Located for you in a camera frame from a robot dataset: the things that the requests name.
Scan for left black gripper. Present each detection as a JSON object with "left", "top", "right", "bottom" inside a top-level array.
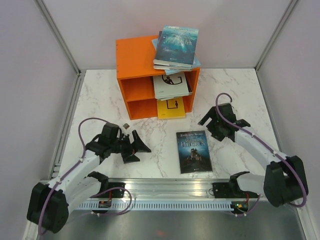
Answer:
[{"left": 109, "top": 130, "right": 151, "bottom": 164}]

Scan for yellow thin book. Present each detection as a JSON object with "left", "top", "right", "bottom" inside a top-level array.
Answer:
[{"left": 156, "top": 97, "right": 186, "bottom": 120}]

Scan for grey thin booklet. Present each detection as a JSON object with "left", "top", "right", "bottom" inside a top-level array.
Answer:
[{"left": 152, "top": 72, "right": 192, "bottom": 100}]

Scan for dark cover bottom book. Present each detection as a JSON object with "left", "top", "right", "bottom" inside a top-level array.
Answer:
[{"left": 176, "top": 130, "right": 213, "bottom": 175}]

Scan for green Alice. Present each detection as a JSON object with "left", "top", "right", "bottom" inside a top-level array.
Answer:
[{"left": 154, "top": 83, "right": 192, "bottom": 100}]

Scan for Robinson Crusoe purple book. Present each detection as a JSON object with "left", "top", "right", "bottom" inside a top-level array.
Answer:
[{"left": 151, "top": 31, "right": 192, "bottom": 72}]

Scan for blue ocean cover book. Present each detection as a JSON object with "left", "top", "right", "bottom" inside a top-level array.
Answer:
[{"left": 153, "top": 25, "right": 199, "bottom": 69}]

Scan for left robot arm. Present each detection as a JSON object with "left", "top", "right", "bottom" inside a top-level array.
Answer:
[{"left": 26, "top": 122, "right": 151, "bottom": 234}]

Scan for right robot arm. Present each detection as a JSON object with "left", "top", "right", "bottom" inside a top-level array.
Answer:
[{"left": 198, "top": 103, "right": 309, "bottom": 207}]

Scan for orange wooden shelf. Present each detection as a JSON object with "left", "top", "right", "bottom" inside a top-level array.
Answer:
[{"left": 115, "top": 35, "right": 200, "bottom": 120}]

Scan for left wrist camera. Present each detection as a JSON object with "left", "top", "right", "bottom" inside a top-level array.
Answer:
[{"left": 122, "top": 123, "right": 130, "bottom": 130}]

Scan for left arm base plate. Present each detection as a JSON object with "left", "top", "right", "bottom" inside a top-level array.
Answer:
[{"left": 94, "top": 182, "right": 126, "bottom": 199}]

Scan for white slotted cable duct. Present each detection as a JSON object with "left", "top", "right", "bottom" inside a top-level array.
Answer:
[{"left": 76, "top": 200, "right": 234, "bottom": 211}]

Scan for aluminium front rail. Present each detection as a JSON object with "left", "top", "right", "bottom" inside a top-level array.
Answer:
[{"left": 39, "top": 177, "right": 276, "bottom": 201}]

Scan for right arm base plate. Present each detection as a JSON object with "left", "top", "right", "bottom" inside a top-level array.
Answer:
[{"left": 212, "top": 182, "right": 258, "bottom": 199}]

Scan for right aluminium frame post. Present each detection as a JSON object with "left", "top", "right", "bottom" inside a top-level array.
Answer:
[{"left": 254, "top": 0, "right": 300, "bottom": 73}]

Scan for aluminium frame post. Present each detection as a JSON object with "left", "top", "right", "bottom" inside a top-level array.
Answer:
[
  {"left": 254, "top": 0, "right": 300, "bottom": 73},
  {"left": 34, "top": 0, "right": 82, "bottom": 76}
]

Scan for left aluminium frame post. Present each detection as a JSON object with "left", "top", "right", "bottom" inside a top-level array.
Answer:
[{"left": 34, "top": 0, "right": 82, "bottom": 76}]

